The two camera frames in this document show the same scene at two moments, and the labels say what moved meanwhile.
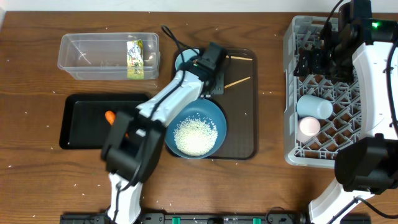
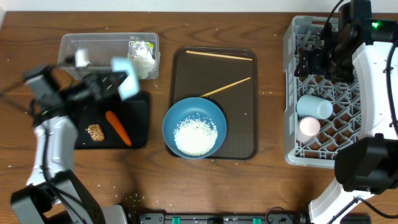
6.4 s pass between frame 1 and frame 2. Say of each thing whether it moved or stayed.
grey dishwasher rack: stayed
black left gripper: moved
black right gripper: stayed
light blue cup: stayed
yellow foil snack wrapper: moved
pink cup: stayed
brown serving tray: stayed
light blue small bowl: moved
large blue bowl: stayed
